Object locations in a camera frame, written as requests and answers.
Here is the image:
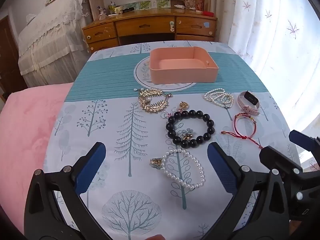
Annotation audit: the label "black bead bracelet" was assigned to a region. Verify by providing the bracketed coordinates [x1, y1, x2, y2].
[166, 109, 215, 148]

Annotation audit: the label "small bottles cluster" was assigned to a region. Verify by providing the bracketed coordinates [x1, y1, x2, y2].
[98, 1, 123, 20]

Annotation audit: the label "red string bracelet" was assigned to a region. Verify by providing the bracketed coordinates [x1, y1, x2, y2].
[221, 112, 263, 148]

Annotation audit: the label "pink smartwatch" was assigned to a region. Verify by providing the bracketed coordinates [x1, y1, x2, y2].
[237, 91, 260, 116]

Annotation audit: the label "green leaf pictures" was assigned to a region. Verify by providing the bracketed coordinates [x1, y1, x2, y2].
[122, 0, 171, 9]

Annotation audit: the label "brown wooden door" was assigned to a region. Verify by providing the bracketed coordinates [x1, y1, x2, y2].
[0, 15, 28, 98]

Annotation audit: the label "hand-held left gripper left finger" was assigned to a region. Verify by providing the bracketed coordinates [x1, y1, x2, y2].
[24, 142, 110, 240]

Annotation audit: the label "pink plastic box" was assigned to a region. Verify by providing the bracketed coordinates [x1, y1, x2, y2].
[149, 47, 219, 84]

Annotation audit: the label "white leaf print curtain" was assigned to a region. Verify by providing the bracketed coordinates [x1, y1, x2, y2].
[210, 0, 320, 165]

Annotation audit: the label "pink blanket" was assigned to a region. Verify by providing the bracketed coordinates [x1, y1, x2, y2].
[0, 82, 75, 233]

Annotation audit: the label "gold leaf hair comb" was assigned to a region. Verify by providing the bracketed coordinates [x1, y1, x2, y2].
[134, 88, 173, 114]

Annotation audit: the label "grey flower brooch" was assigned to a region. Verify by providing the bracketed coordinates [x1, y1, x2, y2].
[180, 129, 194, 142]

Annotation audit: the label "lace covered furniture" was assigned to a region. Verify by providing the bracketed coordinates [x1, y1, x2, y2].
[17, 0, 93, 88]

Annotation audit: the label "gold round charm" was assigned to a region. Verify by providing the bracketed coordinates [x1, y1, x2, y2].
[162, 101, 188, 120]

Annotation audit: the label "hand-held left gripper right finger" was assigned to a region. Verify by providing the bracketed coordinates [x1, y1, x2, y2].
[200, 142, 290, 240]

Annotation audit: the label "wooden desk with drawers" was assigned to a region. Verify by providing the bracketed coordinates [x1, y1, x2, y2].
[82, 7, 218, 54]

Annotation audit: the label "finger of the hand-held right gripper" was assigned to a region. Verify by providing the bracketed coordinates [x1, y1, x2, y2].
[288, 130, 320, 155]
[259, 146, 320, 182]

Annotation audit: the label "large-bead pearl bracelet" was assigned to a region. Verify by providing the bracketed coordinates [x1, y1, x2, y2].
[161, 148, 205, 191]

